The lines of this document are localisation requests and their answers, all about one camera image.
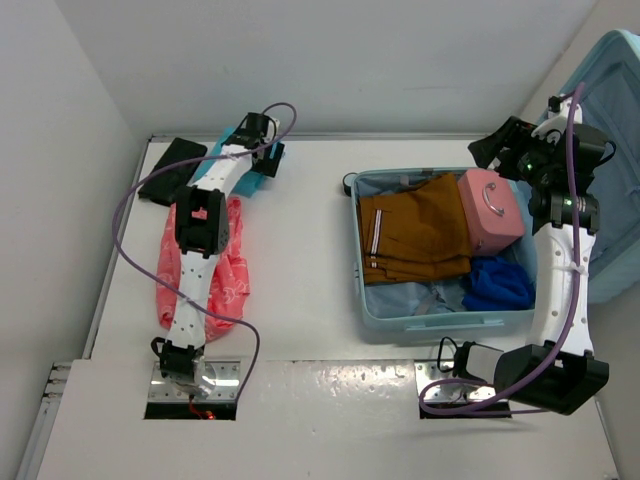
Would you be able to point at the light blue shirt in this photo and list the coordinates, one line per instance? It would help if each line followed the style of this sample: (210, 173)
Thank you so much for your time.
(249, 183)

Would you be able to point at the light blue suitcase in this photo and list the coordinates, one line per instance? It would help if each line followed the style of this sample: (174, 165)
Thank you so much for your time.
(610, 102)

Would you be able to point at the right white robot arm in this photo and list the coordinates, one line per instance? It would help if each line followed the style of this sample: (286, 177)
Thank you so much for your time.
(556, 369)

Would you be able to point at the pink patterned scarf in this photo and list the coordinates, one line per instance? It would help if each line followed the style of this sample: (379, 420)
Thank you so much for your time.
(229, 288)

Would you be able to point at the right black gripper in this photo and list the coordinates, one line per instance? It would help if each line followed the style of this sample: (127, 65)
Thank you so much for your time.
(516, 136)

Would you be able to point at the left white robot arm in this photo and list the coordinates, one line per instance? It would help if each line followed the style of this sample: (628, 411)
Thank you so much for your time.
(202, 232)

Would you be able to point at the black leather pouch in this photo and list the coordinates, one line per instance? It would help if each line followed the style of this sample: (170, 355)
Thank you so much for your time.
(162, 189)

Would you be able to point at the pink case with handle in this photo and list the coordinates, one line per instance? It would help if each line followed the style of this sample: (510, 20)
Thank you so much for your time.
(492, 210)

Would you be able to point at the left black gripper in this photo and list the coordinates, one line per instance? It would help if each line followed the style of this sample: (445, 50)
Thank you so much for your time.
(267, 166)

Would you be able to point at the metal base plate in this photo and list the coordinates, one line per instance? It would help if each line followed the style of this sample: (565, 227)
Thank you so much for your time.
(213, 382)
(428, 372)

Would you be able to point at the royal blue shirt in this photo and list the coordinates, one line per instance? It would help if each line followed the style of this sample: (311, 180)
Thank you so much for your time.
(495, 284)

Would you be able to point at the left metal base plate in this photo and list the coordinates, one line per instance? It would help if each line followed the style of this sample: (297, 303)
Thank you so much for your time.
(213, 382)

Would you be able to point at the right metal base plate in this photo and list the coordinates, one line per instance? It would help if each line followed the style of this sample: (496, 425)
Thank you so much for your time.
(428, 372)

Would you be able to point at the brown shorts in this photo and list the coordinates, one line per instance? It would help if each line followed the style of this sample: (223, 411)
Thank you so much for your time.
(418, 235)

